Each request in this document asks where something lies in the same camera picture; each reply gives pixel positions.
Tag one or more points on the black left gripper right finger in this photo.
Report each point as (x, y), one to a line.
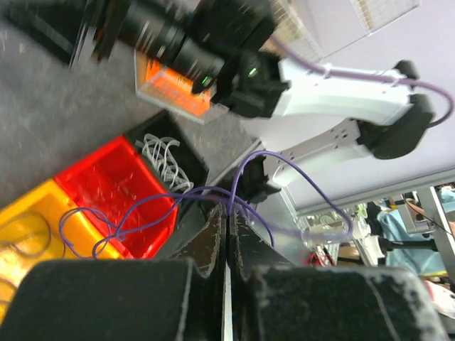
(274, 299)

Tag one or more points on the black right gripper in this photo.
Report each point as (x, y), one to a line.
(151, 29)

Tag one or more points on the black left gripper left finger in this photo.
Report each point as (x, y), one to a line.
(178, 298)

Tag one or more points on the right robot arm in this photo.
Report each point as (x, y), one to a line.
(353, 139)

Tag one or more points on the orange snack packets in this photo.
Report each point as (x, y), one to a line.
(176, 89)

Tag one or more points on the red plastic bin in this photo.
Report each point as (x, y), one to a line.
(111, 179)

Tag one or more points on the black plastic bin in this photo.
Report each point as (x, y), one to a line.
(168, 153)

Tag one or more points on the yellow plastic bin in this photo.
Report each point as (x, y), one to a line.
(30, 234)

